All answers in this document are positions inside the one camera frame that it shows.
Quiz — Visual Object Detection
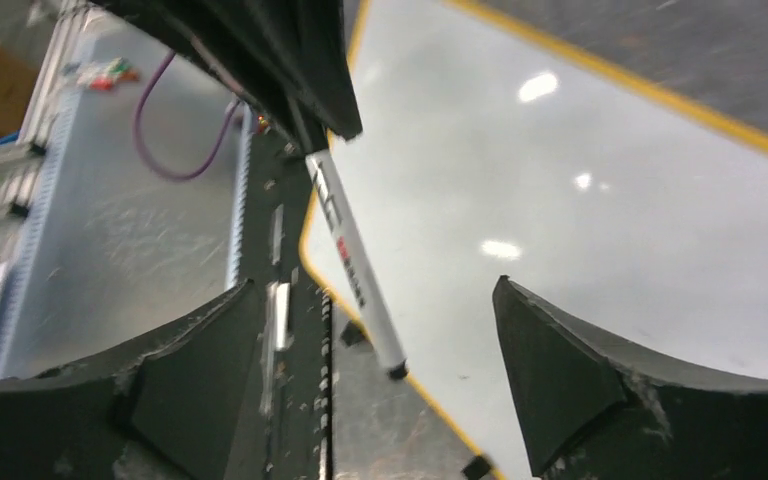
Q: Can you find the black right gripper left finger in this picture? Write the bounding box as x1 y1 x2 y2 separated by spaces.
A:
0 281 262 479

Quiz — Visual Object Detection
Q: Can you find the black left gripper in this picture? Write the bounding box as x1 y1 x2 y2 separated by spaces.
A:
98 0 363 154

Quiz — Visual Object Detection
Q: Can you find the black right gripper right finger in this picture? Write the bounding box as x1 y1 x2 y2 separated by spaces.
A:
492 276 768 479

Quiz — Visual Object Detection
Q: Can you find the white black marker pen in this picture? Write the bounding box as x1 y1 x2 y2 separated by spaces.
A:
306 149 408 381

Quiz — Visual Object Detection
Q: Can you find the yellow framed whiteboard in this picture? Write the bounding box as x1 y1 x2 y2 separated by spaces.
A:
334 1 768 479

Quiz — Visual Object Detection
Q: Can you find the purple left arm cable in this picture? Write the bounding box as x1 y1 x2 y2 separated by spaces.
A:
133 49 243 183

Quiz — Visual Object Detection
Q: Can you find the light blue cable duct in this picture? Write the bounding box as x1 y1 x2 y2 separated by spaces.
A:
0 90 81 377

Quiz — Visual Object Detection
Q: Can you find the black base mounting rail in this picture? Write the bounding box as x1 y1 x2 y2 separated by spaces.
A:
227 107 334 479

